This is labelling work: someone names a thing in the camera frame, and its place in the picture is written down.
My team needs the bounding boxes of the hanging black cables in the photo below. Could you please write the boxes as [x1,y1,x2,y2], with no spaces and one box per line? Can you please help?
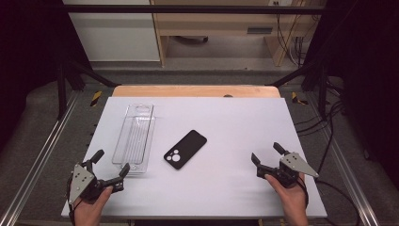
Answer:
[275,12,316,68]

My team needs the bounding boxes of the clear plastic tray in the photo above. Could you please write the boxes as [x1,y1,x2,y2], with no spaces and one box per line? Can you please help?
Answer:
[111,103,157,174]

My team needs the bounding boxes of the black frame brace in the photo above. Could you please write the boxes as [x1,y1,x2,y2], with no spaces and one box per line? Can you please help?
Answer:
[56,59,120,121]
[265,61,328,121]

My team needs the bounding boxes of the aluminium floor rail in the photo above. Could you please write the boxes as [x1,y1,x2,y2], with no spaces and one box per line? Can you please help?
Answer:
[304,92,381,226]
[0,91,80,226]

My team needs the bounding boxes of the wooden table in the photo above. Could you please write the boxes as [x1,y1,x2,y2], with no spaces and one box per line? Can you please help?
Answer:
[112,84,281,99]

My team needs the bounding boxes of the black floor cables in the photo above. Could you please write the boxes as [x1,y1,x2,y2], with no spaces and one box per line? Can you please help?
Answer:
[295,79,347,177]

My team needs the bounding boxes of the white cabinet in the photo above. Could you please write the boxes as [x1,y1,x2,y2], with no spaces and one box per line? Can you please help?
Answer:
[61,0,161,62]

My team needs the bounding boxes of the white board sheet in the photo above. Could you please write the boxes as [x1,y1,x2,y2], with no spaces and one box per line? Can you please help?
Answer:
[60,96,327,219]

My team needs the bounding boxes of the person's left hand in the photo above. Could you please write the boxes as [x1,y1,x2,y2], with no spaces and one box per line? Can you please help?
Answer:
[72,186,114,220]

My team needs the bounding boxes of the black curtain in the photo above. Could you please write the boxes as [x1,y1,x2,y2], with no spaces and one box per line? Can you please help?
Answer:
[0,0,92,153]
[302,0,399,180]

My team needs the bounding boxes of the black frame crossbar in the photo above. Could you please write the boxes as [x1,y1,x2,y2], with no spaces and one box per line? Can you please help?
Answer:
[61,4,327,15]

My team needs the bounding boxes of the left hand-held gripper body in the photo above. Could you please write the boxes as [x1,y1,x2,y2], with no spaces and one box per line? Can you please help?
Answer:
[66,160,124,206]

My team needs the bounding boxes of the office chair base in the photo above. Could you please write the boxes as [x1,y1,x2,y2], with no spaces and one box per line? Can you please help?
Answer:
[173,35,210,44]

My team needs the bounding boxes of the yellow black striped tape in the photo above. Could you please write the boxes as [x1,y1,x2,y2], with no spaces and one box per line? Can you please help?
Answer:
[89,90,104,107]
[291,91,309,105]

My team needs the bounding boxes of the light wooden desk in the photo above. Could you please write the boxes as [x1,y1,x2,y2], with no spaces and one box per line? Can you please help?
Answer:
[150,0,327,68]

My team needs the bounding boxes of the white power strip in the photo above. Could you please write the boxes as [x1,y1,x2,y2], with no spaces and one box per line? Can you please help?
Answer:
[268,0,295,7]

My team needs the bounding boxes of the person's right hand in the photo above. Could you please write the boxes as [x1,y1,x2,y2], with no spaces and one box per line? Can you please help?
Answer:
[264,173,311,212]

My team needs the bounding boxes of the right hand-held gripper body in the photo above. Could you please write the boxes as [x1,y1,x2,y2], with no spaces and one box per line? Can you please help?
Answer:
[256,152,320,189]

